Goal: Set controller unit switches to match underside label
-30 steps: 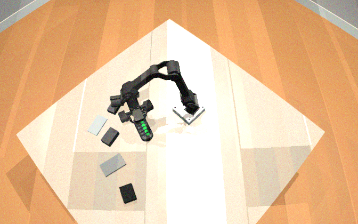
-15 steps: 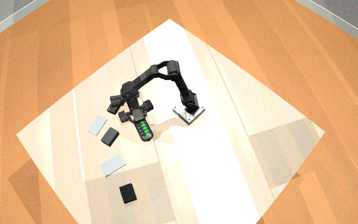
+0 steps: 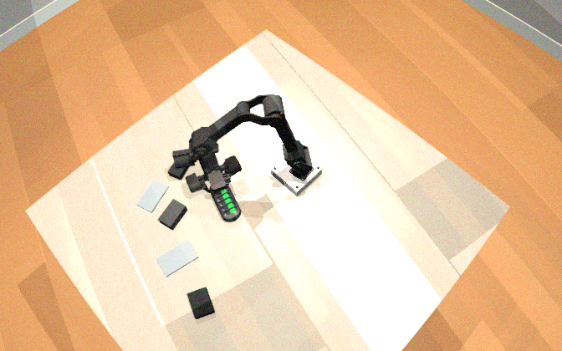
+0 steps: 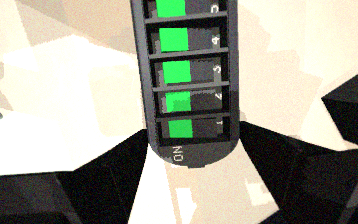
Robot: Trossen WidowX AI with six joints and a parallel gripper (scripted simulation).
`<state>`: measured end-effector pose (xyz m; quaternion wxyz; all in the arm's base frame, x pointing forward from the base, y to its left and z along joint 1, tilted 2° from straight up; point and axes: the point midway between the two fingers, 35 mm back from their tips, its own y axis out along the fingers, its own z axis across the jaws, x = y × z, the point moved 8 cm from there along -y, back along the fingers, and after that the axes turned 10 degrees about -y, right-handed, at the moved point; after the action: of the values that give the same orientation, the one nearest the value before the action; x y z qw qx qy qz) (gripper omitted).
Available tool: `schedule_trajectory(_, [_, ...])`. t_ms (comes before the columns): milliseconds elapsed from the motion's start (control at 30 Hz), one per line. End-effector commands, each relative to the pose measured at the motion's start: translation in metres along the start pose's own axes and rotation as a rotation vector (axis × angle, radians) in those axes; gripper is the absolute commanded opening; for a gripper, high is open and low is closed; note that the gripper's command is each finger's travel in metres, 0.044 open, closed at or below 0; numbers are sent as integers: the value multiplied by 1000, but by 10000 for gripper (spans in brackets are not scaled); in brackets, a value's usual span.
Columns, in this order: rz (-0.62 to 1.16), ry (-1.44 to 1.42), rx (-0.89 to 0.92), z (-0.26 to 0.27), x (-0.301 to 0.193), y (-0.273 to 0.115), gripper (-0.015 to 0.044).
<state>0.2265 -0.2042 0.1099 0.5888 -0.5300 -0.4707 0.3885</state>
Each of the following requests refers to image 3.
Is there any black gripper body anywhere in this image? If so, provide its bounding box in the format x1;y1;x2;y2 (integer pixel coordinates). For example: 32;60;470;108
186;155;242;193

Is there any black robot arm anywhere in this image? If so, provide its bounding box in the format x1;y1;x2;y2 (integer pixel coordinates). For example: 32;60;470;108
171;94;314;192

